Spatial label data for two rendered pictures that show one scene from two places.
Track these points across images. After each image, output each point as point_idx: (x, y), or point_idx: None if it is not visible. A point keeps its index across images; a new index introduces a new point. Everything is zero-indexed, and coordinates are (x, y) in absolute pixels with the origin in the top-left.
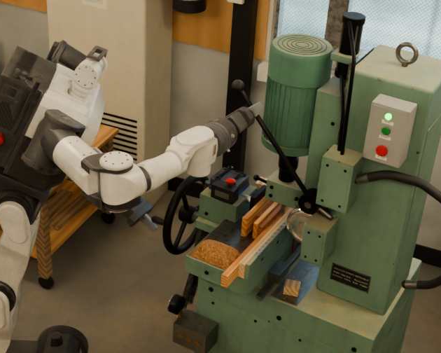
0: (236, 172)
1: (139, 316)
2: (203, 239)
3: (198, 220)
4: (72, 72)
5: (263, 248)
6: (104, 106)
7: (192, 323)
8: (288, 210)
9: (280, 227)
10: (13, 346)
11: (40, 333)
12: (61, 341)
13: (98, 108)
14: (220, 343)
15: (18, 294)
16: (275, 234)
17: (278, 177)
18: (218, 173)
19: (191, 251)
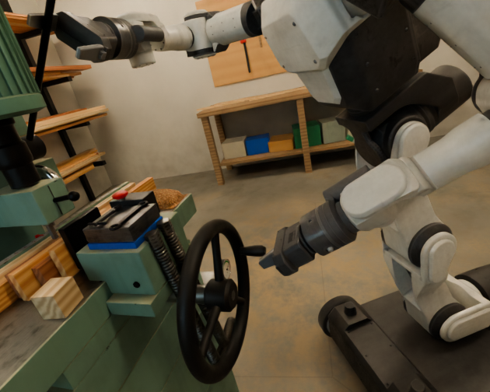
0: (104, 225)
1: None
2: (175, 208)
3: (189, 243)
4: None
5: (105, 194)
6: (284, 13)
7: (206, 277)
8: (43, 243)
9: (73, 215)
10: (467, 386)
11: None
12: (410, 391)
13: (274, 5)
14: None
15: (392, 246)
16: (85, 208)
17: (40, 176)
18: (140, 213)
19: (186, 196)
